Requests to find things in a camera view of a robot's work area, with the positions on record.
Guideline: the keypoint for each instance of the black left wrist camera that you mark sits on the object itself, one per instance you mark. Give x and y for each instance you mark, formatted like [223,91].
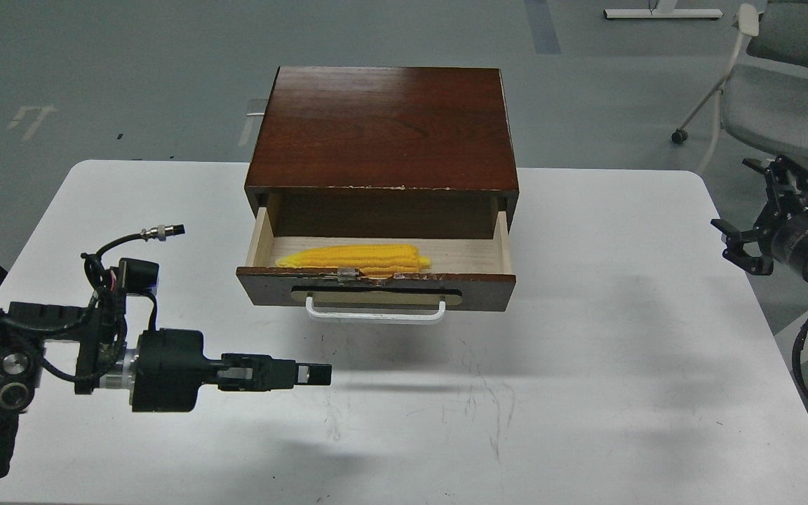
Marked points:
[137,277]

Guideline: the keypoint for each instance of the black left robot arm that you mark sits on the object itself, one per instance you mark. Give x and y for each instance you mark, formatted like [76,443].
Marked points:
[86,346]

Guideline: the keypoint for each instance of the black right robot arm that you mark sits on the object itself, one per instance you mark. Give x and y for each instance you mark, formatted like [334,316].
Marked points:
[801,336]

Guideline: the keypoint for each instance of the yellow corn cob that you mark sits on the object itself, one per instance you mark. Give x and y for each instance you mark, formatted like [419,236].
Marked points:
[373,260]

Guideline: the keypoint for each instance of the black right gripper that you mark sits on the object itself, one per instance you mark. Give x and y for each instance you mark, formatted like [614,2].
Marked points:
[784,221]

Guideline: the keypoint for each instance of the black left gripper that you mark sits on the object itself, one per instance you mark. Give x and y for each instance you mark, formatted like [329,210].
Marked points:
[171,366]

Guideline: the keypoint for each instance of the wooden drawer with white handle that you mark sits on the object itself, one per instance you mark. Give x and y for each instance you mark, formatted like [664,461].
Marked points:
[466,274]

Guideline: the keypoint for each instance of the dark wooden drawer cabinet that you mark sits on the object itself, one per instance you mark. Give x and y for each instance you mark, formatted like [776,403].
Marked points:
[422,152]

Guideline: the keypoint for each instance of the grey office chair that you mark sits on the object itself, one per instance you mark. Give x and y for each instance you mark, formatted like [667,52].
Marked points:
[761,99]

